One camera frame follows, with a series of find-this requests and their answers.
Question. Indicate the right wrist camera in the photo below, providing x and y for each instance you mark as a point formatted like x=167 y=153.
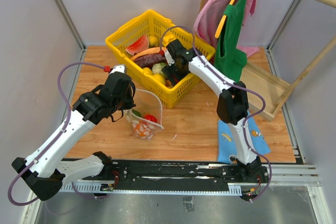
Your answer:
x=167 y=55

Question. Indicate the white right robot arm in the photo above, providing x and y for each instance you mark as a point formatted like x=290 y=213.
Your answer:
x=232 y=106

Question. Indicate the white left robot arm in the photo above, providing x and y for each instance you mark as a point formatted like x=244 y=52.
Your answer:
x=44 y=171

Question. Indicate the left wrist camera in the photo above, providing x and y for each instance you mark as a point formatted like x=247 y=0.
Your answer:
x=117 y=68

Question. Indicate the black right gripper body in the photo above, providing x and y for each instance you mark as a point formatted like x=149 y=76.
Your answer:
x=175 y=70

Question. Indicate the green mango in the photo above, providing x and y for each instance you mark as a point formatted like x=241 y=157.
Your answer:
x=137 y=113

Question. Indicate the wooden clothes rack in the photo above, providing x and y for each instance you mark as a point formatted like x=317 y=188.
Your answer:
x=299 y=36

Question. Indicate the blue cartoon cloth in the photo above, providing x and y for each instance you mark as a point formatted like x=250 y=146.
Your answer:
x=231 y=140

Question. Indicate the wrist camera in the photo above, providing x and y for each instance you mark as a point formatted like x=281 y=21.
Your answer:
x=117 y=68
x=167 y=55

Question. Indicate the red bell pepper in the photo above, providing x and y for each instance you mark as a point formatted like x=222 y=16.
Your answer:
x=150 y=118

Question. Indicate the watermelon slice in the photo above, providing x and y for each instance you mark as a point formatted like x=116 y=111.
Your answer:
x=138 y=46

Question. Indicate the pale green cabbage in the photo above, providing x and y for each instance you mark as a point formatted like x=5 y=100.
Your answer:
x=157 y=68

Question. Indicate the papaya half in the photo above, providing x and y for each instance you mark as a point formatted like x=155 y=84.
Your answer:
x=148 y=53

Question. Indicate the yellow lemon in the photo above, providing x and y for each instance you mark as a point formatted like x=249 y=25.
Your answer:
x=160 y=78

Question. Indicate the orange persimmon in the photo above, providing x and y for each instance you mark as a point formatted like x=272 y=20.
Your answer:
x=143 y=131

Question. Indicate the green shirt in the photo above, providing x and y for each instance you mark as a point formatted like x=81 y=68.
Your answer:
x=229 y=60

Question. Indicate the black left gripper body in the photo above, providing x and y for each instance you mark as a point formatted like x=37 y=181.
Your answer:
x=124 y=103

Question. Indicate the yellow plastic basket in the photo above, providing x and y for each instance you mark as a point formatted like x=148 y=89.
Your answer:
x=137 y=35

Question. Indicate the pink garment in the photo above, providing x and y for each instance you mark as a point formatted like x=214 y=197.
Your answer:
x=210 y=15

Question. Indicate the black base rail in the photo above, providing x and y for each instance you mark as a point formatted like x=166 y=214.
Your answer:
x=182 y=177

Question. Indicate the clear polka dot zip bag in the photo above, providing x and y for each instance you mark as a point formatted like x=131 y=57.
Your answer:
x=146 y=103

